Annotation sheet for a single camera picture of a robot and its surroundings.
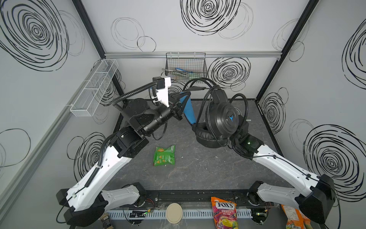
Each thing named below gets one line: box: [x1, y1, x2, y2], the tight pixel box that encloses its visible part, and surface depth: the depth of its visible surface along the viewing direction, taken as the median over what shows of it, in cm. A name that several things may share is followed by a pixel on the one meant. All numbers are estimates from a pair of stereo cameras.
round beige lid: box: [165, 202, 183, 225], surface depth 66 cm
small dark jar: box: [100, 212, 114, 229], surface depth 67 cm
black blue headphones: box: [181, 87, 250, 149], surface depth 36 cm
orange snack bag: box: [280, 204, 314, 229], surface depth 65 cm
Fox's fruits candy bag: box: [210, 196, 239, 229], surface depth 68 cm
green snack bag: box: [153, 145, 176, 167], surface depth 86 cm
